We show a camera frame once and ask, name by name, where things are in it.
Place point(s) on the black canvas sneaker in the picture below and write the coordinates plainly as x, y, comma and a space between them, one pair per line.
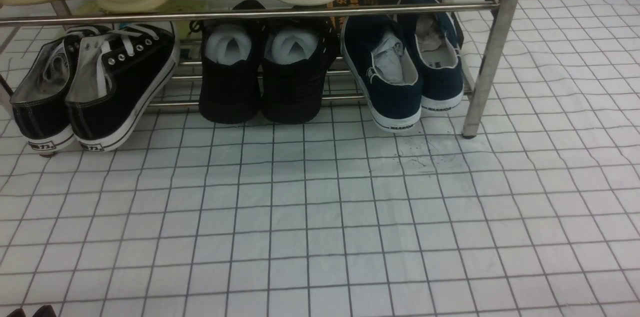
38, 103
118, 74

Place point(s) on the silver metal shoe rack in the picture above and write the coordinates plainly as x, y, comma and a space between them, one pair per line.
476, 89

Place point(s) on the black mesh shoe right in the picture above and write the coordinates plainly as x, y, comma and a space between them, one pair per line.
298, 52

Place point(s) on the black canvas sneaker left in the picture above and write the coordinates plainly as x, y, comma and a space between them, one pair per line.
38, 103

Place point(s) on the navy slip-on shoe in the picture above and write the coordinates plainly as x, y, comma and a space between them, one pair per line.
374, 49
433, 41

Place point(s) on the black object bottom left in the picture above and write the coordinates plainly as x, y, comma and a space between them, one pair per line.
42, 311

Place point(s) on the black mesh shoe left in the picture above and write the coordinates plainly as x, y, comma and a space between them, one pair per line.
231, 52

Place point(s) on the black mesh shoe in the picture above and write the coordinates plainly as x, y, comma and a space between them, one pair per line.
298, 52
231, 52

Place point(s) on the black canvas sneaker right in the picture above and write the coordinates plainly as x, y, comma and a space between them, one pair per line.
118, 74

